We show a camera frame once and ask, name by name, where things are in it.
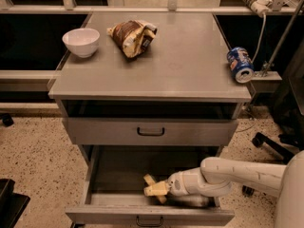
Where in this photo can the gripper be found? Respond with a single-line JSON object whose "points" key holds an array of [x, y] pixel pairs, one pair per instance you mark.
{"points": [[176, 182]]}

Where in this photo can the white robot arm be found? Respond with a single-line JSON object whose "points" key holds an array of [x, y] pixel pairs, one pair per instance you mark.
{"points": [[214, 176]]}

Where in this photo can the open grey lower drawer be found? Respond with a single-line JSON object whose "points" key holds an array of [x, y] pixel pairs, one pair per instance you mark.
{"points": [[113, 191]]}

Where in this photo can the grey drawer cabinet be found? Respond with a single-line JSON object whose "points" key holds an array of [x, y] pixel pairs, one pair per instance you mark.
{"points": [[183, 75]]}

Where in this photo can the closed grey upper drawer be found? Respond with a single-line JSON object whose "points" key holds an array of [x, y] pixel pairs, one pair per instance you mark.
{"points": [[151, 132]]}

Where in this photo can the black box at left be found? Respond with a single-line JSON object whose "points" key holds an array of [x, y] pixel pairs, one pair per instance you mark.
{"points": [[12, 205]]}

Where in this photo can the blue soda can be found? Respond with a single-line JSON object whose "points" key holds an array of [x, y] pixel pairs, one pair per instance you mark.
{"points": [[240, 64]]}

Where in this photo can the brown chip bag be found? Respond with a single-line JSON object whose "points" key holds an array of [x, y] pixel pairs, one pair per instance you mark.
{"points": [[133, 37]]}

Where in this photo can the black office chair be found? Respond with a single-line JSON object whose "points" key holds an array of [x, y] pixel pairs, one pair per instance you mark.
{"points": [[288, 112]]}

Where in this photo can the white ceramic bowl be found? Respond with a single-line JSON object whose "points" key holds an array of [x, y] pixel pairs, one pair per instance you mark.
{"points": [[82, 42]]}

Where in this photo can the white power strip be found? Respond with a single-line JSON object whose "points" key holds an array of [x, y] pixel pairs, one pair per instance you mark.
{"points": [[259, 7]]}

